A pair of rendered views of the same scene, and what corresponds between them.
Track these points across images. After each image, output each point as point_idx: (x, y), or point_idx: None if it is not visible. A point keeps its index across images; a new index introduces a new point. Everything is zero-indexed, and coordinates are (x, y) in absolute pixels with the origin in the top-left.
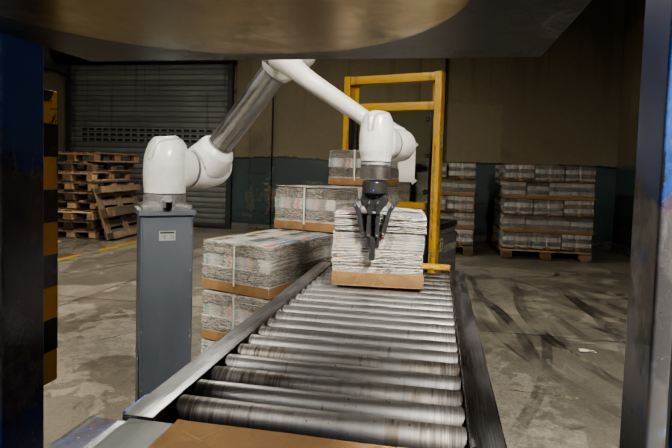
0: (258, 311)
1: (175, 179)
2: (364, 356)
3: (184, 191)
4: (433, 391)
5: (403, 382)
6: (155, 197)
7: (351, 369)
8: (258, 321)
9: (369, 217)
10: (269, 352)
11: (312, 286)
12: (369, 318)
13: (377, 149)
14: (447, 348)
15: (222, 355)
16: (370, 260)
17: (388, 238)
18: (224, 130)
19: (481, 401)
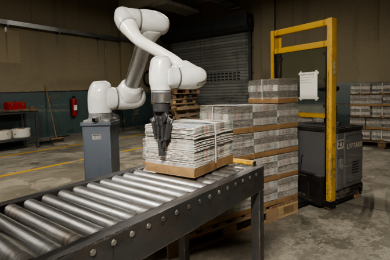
0: (68, 184)
1: (100, 105)
2: (45, 221)
3: (108, 111)
4: (18, 253)
5: (30, 244)
6: (90, 115)
7: (18, 229)
8: (52, 191)
9: (158, 127)
10: (13, 211)
11: (137, 170)
12: (121, 195)
13: (154, 82)
14: (111, 223)
15: None
16: (165, 156)
17: (173, 141)
18: (127, 75)
19: None
